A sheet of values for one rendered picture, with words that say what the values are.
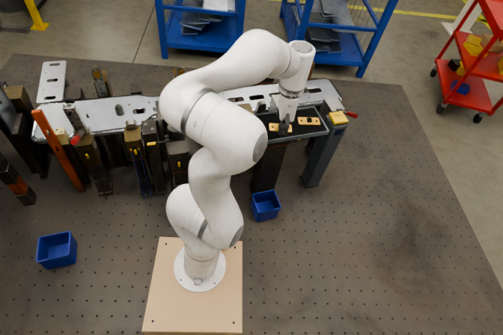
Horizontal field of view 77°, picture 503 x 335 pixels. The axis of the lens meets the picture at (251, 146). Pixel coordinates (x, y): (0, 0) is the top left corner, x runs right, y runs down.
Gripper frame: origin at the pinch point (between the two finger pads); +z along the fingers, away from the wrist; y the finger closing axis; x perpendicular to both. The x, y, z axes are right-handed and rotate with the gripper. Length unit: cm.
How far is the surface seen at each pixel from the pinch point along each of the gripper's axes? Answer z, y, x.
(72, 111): -1, -3, 72
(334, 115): 2.7, 8.8, -22.1
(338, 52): 101, 210, -95
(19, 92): 13, 19, 104
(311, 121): 1.9, 3.7, -12.1
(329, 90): 19, 44, -31
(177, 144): 10.7, -4.5, 37.7
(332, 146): 17.4, 5.1, -25.5
